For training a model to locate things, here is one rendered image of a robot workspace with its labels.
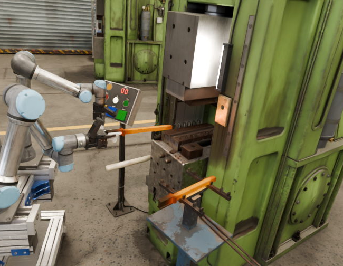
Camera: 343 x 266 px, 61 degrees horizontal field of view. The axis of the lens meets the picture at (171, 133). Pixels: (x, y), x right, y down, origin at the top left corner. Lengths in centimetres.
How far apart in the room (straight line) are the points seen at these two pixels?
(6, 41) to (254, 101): 857
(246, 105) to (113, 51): 527
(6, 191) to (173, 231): 85
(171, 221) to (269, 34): 112
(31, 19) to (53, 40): 76
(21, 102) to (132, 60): 540
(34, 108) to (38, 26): 825
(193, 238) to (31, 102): 105
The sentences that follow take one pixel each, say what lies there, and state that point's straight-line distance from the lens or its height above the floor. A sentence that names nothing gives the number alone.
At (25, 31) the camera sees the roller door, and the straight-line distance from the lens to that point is 957.
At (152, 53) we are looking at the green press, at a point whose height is 70.
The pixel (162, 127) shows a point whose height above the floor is 111.
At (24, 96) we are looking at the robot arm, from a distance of 133.
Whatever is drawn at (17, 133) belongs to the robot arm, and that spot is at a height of 126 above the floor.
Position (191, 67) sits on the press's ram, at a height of 148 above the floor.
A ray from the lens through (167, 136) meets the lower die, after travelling 201.
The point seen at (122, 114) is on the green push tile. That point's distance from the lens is 221.
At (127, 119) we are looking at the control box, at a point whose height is 99.
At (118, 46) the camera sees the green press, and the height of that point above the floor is 79.
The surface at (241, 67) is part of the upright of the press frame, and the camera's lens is 164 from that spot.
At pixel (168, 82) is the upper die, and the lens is 192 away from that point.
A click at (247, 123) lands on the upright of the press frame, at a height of 126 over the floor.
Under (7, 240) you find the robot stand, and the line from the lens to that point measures 177.
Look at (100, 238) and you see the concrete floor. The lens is 261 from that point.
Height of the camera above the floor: 183
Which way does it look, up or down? 25 degrees down
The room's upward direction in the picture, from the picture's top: 6 degrees clockwise
